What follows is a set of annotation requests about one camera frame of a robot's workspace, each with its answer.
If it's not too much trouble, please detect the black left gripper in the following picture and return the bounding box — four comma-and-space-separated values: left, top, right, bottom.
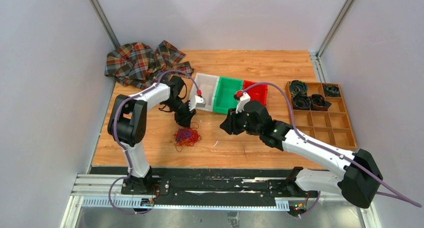
163, 98, 197, 130

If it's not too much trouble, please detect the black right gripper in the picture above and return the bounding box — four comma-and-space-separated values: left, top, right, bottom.
220, 105, 261, 136

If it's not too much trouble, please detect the coloured cable bundle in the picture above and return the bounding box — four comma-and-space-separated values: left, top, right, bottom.
173, 123, 202, 153

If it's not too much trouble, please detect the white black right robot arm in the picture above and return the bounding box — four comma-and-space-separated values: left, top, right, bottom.
220, 101, 383, 208

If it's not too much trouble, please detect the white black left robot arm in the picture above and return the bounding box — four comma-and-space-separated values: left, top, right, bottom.
107, 76, 196, 194

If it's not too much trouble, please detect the green plastic bin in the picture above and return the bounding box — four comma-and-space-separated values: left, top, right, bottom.
212, 76, 244, 114

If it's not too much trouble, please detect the white plastic bin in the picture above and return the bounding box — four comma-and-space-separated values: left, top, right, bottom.
189, 73, 220, 112

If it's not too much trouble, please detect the red plastic bin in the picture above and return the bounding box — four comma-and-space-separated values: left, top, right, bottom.
242, 80, 268, 106

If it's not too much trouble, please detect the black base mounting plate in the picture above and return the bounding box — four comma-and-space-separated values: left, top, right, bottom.
89, 166, 319, 209

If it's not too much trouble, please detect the plaid cloth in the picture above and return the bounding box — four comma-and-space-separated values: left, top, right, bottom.
104, 41, 194, 90

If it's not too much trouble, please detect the wooden compartment tray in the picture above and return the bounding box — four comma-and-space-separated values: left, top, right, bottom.
285, 80, 358, 150

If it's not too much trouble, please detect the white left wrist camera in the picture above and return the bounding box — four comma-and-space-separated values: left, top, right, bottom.
188, 95, 206, 111

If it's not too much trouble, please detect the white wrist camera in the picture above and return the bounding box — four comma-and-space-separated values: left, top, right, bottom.
234, 90, 251, 113
188, 95, 206, 111

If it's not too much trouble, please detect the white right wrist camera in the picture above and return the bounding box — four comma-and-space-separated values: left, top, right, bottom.
234, 90, 251, 113

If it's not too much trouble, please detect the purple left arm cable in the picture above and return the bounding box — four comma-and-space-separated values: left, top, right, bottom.
108, 69, 204, 215

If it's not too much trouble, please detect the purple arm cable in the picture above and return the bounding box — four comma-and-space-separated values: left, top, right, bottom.
241, 82, 423, 218
108, 69, 204, 215

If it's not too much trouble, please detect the right aluminium corner post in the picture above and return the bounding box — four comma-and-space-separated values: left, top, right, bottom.
316, 0, 356, 59

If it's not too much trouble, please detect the aluminium corner post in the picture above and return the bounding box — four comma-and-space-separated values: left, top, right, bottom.
316, 0, 356, 59
88, 0, 120, 48

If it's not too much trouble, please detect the aluminium frame rail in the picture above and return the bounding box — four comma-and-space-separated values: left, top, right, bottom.
71, 174, 375, 212

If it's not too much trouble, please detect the left aluminium corner post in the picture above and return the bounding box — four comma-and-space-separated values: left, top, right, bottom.
88, 0, 120, 48

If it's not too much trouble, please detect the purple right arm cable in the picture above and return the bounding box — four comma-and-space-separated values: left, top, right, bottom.
241, 82, 423, 218

